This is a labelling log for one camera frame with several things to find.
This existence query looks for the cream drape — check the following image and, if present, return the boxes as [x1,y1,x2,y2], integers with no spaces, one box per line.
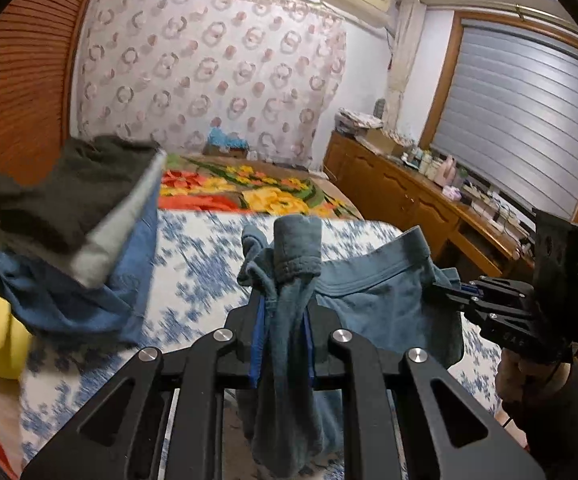
[386,0,426,132]

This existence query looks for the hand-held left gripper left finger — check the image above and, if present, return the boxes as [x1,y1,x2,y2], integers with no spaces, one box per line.
[20,290,270,480]

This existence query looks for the stack of printed papers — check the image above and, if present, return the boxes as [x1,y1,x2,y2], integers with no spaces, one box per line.
[335,107,385,137]

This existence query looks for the cardboard box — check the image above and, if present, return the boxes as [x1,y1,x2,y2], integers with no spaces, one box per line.
[364,129,411,157]

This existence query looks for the wooden sideboard cabinet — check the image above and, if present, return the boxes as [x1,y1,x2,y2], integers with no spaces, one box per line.
[323,130,538,282]

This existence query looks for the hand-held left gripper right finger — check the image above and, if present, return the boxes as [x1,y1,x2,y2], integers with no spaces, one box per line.
[303,304,546,480]

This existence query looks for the wooden louvre door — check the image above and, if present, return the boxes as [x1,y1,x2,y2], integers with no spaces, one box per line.
[0,0,106,242]

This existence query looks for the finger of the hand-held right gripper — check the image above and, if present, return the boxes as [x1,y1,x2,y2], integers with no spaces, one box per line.
[430,282,541,357]
[460,275,540,307]

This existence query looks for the dark olive folded garment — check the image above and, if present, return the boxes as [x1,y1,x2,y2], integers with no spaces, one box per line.
[0,135,167,257]

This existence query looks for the ring patterned sheer curtain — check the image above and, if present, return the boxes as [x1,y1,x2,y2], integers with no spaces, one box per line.
[76,0,348,171]

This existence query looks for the teal blue sweatshirt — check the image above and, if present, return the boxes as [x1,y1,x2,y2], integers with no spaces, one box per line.
[237,215,465,478]

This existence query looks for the small box with blue cloth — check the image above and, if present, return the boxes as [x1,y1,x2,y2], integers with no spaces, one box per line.
[204,127,248,157]

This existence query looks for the grey folded garment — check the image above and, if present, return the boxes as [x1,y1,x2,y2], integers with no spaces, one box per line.
[71,152,168,289]

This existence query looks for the person's right hand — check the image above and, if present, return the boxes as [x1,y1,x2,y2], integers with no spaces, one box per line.
[496,347,571,411]

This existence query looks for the colourful flower blanket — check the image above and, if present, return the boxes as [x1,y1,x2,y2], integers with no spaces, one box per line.
[158,154,366,222]

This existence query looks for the blue floral white bedsheet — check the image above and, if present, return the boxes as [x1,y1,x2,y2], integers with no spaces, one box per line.
[19,208,506,480]

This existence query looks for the blue denim folded jeans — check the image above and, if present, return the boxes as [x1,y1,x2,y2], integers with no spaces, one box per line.
[0,200,161,349]

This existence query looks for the grey window blind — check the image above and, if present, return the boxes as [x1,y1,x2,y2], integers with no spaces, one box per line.
[429,25,578,217]

